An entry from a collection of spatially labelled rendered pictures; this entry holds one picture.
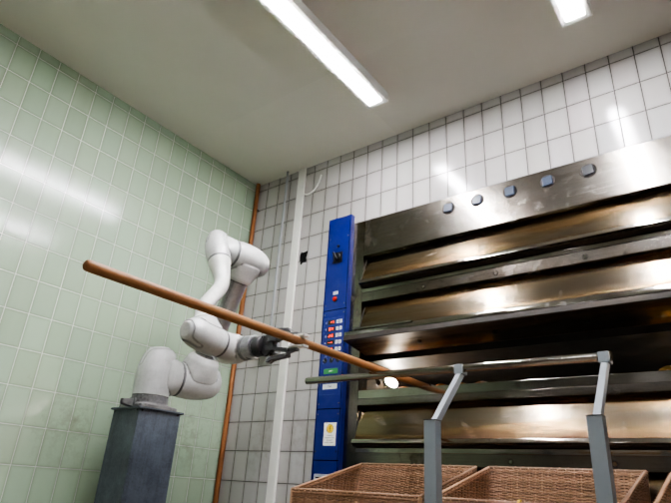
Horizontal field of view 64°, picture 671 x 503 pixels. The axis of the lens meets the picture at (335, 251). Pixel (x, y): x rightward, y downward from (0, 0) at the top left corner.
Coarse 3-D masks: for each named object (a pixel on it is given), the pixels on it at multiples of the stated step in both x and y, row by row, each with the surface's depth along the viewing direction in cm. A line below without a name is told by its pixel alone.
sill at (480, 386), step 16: (448, 384) 234; (464, 384) 229; (480, 384) 225; (496, 384) 221; (512, 384) 217; (528, 384) 213; (544, 384) 210; (560, 384) 206; (576, 384) 203; (592, 384) 200; (608, 384) 196
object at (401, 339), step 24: (528, 312) 209; (552, 312) 203; (576, 312) 200; (600, 312) 197; (624, 312) 195; (648, 312) 192; (360, 336) 253; (384, 336) 246; (408, 336) 242; (432, 336) 238; (456, 336) 235; (480, 336) 231; (504, 336) 227; (528, 336) 224
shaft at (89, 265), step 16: (96, 272) 132; (112, 272) 134; (144, 288) 141; (160, 288) 144; (192, 304) 152; (208, 304) 156; (240, 320) 165; (256, 320) 171; (288, 336) 181; (320, 352) 194; (336, 352) 200; (368, 368) 216; (384, 368) 224; (416, 384) 242
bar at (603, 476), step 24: (504, 360) 185; (528, 360) 179; (552, 360) 175; (576, 360) 171; (600, 360) 165; (456, 384) 187; (600, 384) 155; (600, 408) 146; (432, 432) 167; (600, 432) 139; (432, 456) 164; (600, 456) 137; (432, 480) 161; (600, 480) 135
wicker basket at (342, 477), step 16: (368, 464) 239; (384, 464) 234; (400, 464) 230; (416, 464) 226; (320, 480) 217; (336, 480) 226; (352, 480) 235; (384, 480) 230; (400, 480) 226; (416, 480) 222; (448, 480) 191; (304, 496) 199; (320, 496) 195; (336, 496) 191; (352, 496) 187; (368, 496) 184; (384, 496) 180; (400, 496) 177; (416, 496) 174
